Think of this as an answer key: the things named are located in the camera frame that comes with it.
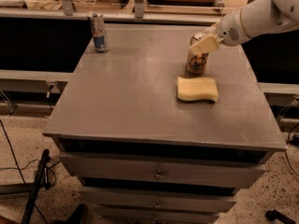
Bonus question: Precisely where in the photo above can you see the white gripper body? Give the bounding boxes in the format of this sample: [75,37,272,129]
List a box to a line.
[216,9,250,47]

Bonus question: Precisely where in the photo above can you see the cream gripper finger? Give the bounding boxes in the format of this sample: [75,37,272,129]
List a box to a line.
[203,23,218,35]
[189,35,222,54]

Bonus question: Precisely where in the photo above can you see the orange soda can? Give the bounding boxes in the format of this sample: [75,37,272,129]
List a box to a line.
[186,33,209,76]

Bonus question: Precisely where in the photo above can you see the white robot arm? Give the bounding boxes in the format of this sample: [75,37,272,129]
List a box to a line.
[189,0,299,55]

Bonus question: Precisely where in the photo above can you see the redbull can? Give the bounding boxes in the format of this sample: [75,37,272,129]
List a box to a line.
[88,12,108,53]

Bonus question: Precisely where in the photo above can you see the yellow sponge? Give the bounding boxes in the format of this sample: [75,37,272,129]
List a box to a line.
[178,77,219,102]

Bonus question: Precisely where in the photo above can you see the grey drawer cabinet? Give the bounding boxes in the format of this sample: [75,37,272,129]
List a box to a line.
[44,24,286,224]

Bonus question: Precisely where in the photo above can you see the black object floor right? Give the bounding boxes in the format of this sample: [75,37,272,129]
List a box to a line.
[265,210,296,224]

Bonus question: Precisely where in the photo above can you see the black tripod leg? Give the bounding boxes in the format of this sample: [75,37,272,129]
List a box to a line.
[21,149,50,224]

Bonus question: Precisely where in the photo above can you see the metal railing post middle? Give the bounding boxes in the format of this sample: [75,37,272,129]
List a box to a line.
[134,0,144,19]

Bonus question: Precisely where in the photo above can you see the metal railing post left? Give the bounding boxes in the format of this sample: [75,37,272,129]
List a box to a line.
[62,0,75,16]

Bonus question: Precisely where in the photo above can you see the black floor cable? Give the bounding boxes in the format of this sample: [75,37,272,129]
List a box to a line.
[0,119,50,224]

